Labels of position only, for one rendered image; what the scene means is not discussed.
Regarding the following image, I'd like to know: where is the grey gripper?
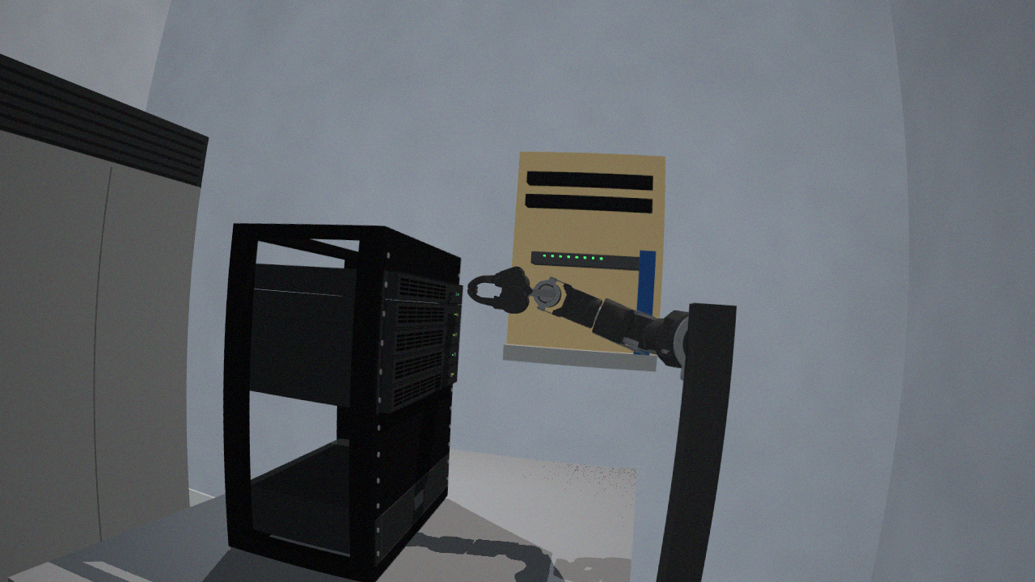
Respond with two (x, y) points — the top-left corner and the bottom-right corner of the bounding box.
(467, 266), (555, 314)

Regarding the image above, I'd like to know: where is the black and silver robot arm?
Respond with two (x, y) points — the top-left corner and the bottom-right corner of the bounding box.
(534, 277), (689, 380)

